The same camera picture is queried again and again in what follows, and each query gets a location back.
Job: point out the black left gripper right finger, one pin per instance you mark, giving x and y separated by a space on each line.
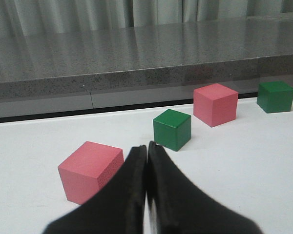
177 206

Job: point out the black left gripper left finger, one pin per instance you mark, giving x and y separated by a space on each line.
118 208

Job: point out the near pink cube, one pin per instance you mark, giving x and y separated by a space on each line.
88 169

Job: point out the pink cube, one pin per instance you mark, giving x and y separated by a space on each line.
88 169
215 104

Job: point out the near green cube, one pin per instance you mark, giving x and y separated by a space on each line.
172 129

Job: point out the green cube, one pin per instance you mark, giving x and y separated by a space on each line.
172 129
275 97

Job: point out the far pink cube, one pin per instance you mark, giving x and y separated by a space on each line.
215 104

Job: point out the grey stone counter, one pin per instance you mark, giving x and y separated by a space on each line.
87 71

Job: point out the far green cube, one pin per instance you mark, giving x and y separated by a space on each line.
275 97

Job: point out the pale green curtain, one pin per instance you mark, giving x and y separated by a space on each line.
33 17

